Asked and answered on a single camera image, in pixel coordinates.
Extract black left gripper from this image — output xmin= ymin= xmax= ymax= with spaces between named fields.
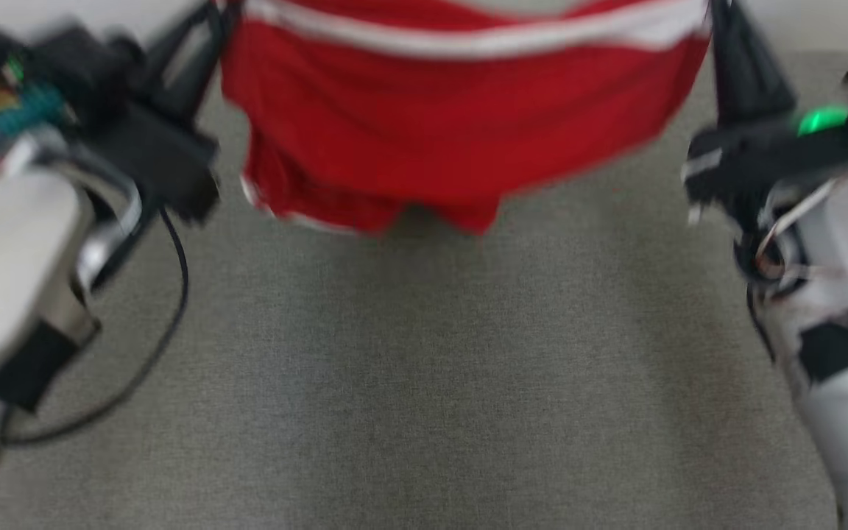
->
xmin=34 ymin=4 xmax=239 ymax=223

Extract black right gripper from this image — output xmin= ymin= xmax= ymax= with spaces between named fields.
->
xmin=682 ymin=0 xmax=848 ymax=229

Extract red white sports shorts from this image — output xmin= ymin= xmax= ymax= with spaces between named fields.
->
xmin=219 ymin=0 xmax=712 ymax=236

